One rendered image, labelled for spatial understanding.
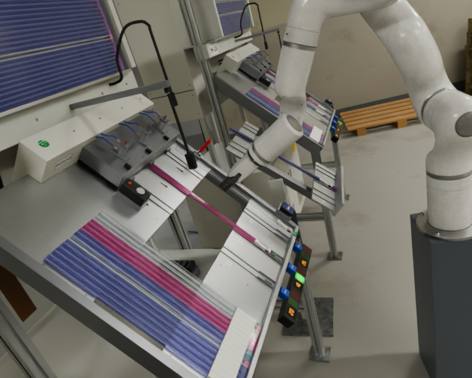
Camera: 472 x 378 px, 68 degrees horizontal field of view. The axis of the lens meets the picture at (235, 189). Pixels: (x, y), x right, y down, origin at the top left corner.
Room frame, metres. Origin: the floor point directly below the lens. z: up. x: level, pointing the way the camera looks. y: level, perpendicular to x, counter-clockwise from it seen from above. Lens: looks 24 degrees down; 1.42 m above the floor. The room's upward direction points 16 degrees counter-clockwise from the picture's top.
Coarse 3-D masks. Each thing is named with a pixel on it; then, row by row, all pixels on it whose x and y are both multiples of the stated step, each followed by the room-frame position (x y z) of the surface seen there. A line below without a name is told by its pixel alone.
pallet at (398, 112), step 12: (372, 108) 4.15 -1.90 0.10; (384, 108) 4.01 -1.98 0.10; (396, 108) 3.89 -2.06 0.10; (408, 108) 3.77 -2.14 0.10; (348, 120) 3.96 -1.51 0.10; (360, 120) 3.84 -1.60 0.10; (372, 120) 3.73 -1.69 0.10; (384, 120) 3.61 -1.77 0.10; (396, 120) 3.52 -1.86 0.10; (360, 132) 3.62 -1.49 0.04
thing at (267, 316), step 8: (288, 248) 0.97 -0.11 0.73; (288, 256) 0.93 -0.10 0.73; (280, 272) 0.86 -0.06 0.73; (280, 280) 0.83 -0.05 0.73; (272, 296) 0.77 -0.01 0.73; (272, 304) 0.74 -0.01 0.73; (264, 320) 0.70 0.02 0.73; (264, 328) 0.67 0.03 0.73; (264, 336) 0.65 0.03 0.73; (256, 344) 0.63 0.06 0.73; (256, 352) 0.60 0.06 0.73; (256, 360) 0.59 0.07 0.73; (248, 368) 0.57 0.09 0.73; (248, 376) 0.55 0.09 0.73
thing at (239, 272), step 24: (240, 216) 1.04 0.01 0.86; (264, 216) 1.09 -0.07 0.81; (240, 240) 0.94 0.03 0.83; (264, 240) 0.98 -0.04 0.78; (288, 240) 1.03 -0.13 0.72; (216, 264) 0.82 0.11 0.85; (240, 264) 0.85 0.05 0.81; (264, 264) 0.89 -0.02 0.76; (216, 288) 0.75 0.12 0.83; (240, 288) 0.78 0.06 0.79; (264, 288) 0.81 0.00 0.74; (264, 312) 0.73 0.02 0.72
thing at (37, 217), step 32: (160, 160) 1.12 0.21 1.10; (0, 192) 0.79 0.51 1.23; (32, 192) 0.82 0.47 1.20; (64, 192) 0.86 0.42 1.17; (96, 192) 0.90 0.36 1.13; (160, 192) 0.99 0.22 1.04; (0, 224) 0.71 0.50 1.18; (32, 224) 0.74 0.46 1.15; (64, 224) 0.77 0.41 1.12; (128, 224) 0.84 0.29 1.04; (160, 224) 0.88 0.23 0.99; (32, 256) 0.67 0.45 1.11
